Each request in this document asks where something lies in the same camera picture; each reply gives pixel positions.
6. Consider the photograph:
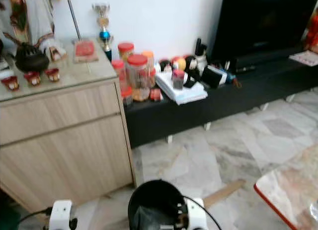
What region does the black flat television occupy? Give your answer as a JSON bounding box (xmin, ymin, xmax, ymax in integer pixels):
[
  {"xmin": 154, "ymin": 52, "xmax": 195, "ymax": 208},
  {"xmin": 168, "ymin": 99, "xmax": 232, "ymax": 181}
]
[{"xmin": 211, "ymin": 0, "xmax": 318, "ymax": 72}]

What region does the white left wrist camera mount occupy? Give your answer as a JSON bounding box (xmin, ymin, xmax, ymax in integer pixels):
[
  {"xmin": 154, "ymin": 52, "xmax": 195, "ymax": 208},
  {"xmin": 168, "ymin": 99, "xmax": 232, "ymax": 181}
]
[{"xmin": 49, "ymin": 200, "xmax": 75, "ymax": 230}]

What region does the marble table with red edge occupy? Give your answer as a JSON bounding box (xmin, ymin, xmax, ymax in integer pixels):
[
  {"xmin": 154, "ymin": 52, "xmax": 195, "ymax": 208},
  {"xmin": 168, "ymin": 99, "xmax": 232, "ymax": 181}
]
[{"xmin": 253, "ymin": 143, "xmax": 318, "ymax": 230}]

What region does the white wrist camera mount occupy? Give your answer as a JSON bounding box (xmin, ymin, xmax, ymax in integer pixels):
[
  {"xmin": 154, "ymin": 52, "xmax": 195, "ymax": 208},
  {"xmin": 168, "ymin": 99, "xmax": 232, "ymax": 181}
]
[
  {"xmin": 185, "ymin": 198, "xmax": 209, "ymax": 230},
  {"xmin": 49, "ymin": 200, "xmax": 75, "ymax": 230}
]

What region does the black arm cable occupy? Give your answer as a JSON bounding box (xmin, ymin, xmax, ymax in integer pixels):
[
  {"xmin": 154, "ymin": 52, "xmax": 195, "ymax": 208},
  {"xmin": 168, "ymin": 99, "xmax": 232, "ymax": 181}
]
[
  {"xmin": 17, "ymin": 208, "xmax": 53, "ymax": 230},
  {"xmin": 181, "ymin": 195, "xmax": 223, "ymax": 230}
]

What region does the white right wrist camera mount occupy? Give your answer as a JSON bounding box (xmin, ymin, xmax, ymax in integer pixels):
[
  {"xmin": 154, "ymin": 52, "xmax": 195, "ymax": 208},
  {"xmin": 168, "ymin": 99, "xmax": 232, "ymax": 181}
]
[{"xmin": 185, "ymin": 198, "xmax": 209, "ymax": 230}]

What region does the flat wooden stick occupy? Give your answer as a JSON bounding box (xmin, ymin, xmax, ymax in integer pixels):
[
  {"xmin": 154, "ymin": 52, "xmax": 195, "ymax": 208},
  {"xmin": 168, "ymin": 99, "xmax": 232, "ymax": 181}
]
[{"xmin": 203, "ymin": 179, "xmax": 246, "ymax": 208}]

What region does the clear jar orange lid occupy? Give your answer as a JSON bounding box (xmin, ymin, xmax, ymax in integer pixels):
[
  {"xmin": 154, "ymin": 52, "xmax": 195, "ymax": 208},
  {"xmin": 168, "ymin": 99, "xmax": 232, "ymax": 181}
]
[{"xmin": 142, "ymin": 50, "xmax": 156, "ymax": 86}]

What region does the black low TV bench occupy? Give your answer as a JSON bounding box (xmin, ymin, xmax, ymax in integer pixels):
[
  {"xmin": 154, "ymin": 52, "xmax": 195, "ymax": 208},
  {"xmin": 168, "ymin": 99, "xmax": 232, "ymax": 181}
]
[{"xmin": 124, "ymin": 54, "xmax": 318, "ymax": 149}]

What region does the yellow jar red lid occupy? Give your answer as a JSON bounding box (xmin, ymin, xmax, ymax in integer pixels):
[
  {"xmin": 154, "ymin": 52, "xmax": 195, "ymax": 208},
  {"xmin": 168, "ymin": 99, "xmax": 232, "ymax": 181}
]
[{"xmin": 118, "ymin": 42, "xmax": 135, "ymax": 62}]

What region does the light wooden cabinet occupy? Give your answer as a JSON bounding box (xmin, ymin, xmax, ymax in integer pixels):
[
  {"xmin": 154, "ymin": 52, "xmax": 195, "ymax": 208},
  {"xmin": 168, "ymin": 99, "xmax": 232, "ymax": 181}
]
[{"xmin": 0, "ymin": 39, "xmax": 136, "ymax": 213}]

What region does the large clear jar red lid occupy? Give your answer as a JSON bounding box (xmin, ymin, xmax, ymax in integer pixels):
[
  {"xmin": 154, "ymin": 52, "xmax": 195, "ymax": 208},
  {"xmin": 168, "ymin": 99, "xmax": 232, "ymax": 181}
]
[{"xmin": 127, "ymin": 54, "xmax": 151, "ymax": 102}]

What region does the small red box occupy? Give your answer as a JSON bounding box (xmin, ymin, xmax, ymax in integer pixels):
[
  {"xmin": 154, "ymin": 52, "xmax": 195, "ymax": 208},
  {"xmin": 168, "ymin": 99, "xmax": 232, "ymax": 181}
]
[{"xmin": 149, "ymin": 88, "xmax": 162, "ymax": 101}]

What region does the black round rubbish bin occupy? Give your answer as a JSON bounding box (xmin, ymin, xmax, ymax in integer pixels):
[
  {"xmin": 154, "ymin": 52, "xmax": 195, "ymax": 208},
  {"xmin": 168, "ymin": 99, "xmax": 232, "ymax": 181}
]
[{"xmin": 128, "ymin": 179, "xmax": 188, "ymax": 230}]

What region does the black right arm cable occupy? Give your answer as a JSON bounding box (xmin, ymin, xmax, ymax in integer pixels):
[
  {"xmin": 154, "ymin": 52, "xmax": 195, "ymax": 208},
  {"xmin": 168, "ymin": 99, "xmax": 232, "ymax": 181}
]
[{"xmin": 181, "ymin": 195, "xmax": 223, "ymax": 230}]

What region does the silver trophy with blue ball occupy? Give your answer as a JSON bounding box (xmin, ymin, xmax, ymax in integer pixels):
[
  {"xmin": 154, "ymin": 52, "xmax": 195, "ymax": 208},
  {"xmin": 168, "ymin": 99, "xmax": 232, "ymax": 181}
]
[{"xmin": 92, "ymin": 2, "xmax": 113, "ymax": 62}]

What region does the small jar red lid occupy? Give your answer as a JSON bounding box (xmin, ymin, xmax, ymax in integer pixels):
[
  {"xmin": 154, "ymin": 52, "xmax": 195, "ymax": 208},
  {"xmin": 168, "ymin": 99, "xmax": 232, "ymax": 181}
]
[{"xmin": 112, "ymin": 60, "xmax": 127, "ymax": 85}]

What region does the black box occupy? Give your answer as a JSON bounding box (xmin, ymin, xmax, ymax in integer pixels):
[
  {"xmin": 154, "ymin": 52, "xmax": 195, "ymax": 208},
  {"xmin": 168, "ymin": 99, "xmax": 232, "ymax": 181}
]
[{"xmin": 201, "ymin": 65, "xmax": 229, "ymax": 89}]

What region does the dark green object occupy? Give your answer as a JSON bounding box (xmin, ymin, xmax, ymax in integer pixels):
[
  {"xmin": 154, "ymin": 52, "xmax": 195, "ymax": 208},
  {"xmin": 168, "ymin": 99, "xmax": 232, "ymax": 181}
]
[{"xmin": 0, "ymin": 190, "xmax": 20, "ymax": 230}]

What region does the robed figurine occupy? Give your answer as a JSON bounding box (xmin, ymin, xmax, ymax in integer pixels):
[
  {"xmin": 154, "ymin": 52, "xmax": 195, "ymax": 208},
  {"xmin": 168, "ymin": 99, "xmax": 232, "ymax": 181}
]
[{"xmin": 2, "ymin": 0, "xmax": 65, "ymax": 62}]

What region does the thin metal rod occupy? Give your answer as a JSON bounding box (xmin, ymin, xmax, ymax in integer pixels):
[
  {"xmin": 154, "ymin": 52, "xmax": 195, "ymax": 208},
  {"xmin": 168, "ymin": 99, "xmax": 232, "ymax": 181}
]
[{"xmin": 66, "ymin": 0, "xmax": 82, "ymax": 41}]

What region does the black cordless phone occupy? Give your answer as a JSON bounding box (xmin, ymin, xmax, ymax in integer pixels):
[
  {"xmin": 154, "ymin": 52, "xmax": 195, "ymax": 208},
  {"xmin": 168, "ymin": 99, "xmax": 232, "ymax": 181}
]
[{"xmin": 194, "ymin": 38, "xmax": 207, "ymax": 69}]

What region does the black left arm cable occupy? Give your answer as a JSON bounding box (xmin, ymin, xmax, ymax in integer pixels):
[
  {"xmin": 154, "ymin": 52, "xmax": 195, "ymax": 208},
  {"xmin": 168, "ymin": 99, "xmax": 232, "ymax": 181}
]
[{"xmin": 17, "ymin": 208, "xmax": 53, "ymax": 230}]

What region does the red plaque on wooden base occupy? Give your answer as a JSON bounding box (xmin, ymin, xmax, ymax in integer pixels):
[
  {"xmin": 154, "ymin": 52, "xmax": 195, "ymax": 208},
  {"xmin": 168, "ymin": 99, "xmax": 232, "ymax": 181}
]
[{"xmin": 73, "ymin": 39, "xmax": 99, "ymax": 63}]

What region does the small red cup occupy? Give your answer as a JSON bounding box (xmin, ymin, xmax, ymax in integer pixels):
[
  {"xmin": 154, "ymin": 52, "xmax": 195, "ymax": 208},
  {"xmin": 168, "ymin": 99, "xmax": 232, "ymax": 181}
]
[
  {"xmin": 1, "ymin": 76, "xmax": 20, "ymax": 91},
  {"xmin": 45, "ymin": 68, "xmax": 60, "ymax": 82},
  {"xmin": 25, "ymin": 71, "xmax": 41, "ymax": 86}
]

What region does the patterned white place mat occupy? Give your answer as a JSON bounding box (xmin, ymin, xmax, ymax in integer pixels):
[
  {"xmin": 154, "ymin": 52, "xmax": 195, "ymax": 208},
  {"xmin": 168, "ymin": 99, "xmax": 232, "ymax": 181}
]
[{"xmin": 289, "ymin": 50, "xmax": 318, "ymax": 67}]

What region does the black cast iron teapot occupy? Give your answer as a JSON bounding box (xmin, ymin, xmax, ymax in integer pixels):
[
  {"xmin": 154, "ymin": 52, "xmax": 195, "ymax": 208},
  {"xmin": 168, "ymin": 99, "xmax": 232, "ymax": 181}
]
[{"xmin": 10, "ymin": 41, "xmax": 50, "ymax": 74}]

